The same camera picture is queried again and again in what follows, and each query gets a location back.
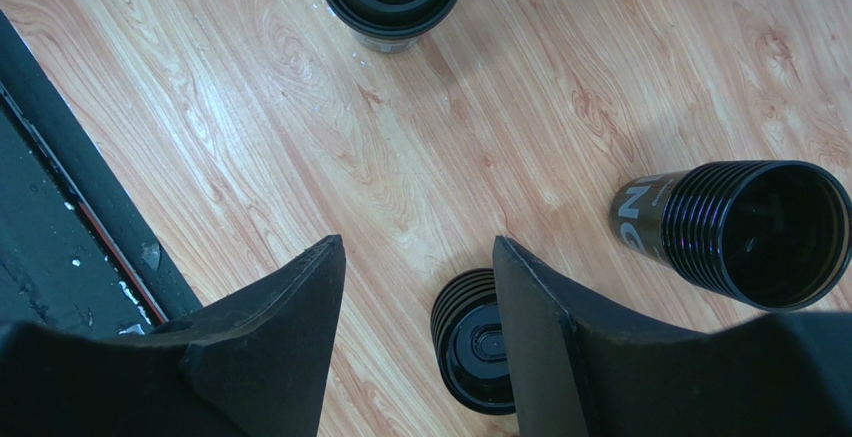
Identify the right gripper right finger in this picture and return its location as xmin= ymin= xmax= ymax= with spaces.
xmin=493 ymin=236 xmax=851 ymax=436

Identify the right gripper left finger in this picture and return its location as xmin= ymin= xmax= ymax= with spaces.
xmin=1 ymin=235 xmax=346 ymax=436

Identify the stack of black lids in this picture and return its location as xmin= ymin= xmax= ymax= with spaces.
xmin=430 ymin=268 xmax=516 ymax=416

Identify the stack of black cups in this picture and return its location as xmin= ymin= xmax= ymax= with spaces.
xmin=608 ymin=160 xmax=851 ymax=311

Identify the single dark plastic cup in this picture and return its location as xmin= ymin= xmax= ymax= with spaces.
xmin=349 ymin=24 xmax=424 ymax=55

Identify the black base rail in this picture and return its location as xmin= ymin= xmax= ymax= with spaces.
xmin=1 ymin=20 xmax=201 ymax=339

